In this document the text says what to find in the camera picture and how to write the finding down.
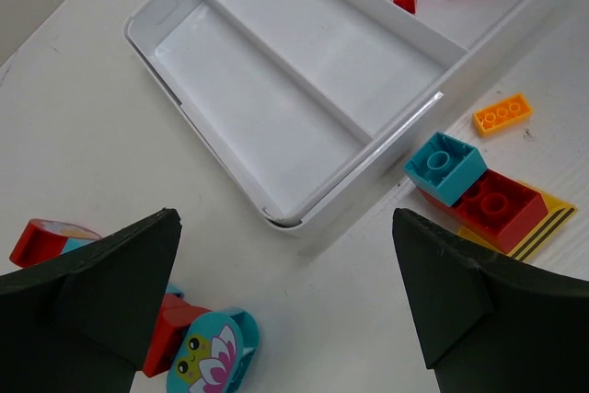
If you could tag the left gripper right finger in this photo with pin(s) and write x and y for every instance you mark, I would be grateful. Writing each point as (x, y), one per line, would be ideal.
(487, 322)

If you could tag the white three-compartment tray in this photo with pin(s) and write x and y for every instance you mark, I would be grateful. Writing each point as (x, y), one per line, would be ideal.
(305, 103)

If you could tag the orange lego brick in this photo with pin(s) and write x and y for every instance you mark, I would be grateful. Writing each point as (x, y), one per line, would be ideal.
(502, 115)

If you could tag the teal frog duplo piece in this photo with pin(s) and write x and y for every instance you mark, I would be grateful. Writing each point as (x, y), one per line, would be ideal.
(201, 350)

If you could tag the teal red yellow duplo stack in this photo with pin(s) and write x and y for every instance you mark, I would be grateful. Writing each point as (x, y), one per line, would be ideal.
(493, 210)

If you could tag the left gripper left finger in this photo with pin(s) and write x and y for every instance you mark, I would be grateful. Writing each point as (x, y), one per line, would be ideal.
(83, 321)

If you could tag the red teal yellow duplo tower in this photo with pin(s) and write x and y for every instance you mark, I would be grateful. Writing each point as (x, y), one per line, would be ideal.
(43, 240)

